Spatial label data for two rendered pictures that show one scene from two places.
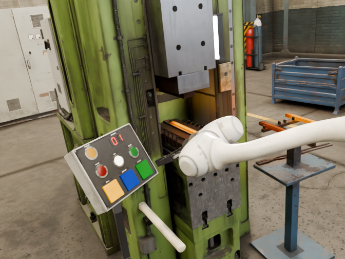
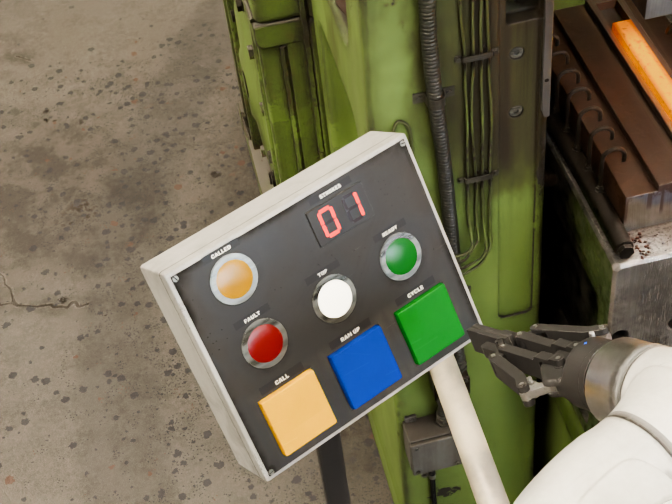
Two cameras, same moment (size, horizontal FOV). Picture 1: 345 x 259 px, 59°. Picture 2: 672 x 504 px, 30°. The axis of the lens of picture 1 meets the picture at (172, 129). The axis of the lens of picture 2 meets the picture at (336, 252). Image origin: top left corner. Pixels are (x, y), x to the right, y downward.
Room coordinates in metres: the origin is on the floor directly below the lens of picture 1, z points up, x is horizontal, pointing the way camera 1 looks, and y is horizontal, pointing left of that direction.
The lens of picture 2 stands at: (0.31, -0.11, 2.17)
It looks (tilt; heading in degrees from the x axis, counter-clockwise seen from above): 46 degrees down; 21
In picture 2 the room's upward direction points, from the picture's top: 8 degrees counter-clockwise
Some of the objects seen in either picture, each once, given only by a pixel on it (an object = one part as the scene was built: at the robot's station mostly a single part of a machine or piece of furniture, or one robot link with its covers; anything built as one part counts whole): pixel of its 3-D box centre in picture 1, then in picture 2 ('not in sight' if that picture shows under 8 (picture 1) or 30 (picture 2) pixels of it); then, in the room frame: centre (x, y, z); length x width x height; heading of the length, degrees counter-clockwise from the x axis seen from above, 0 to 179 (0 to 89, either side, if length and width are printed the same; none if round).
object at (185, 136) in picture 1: (179, 134); (635, 100); (1.79, -0.04, 0.96); 0.42 x 0.20 x 0.09; 28
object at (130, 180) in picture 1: (129, 180); (364, 366); (1.19, 0.21, 1.01); 0.07 x 0.05 x 0.07; 143
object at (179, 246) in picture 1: (160, 225); (473, 449); (1.36, 0.12, 0.62); 0.44 x 0.05 x 0.05; 28
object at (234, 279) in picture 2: (91, 153); (234, 279); (1.16, 0.34, 1.16); 0.05 x 0.03 x 0.04; 118
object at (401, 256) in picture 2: (133, 151); (400, 256); (1.30, 0.19, 1.09); 0.05 x 0.03 x 0.04; 118
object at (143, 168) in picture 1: (144, 169); (428, 323); (1.27, 0.15, 1.01); 0.07 x 0.05 x 0.07; 143
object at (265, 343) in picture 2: (101, 170); (264, 343); (1.14, 0.31, 1.09); 0.05 x 0.03 x 0.04; 118
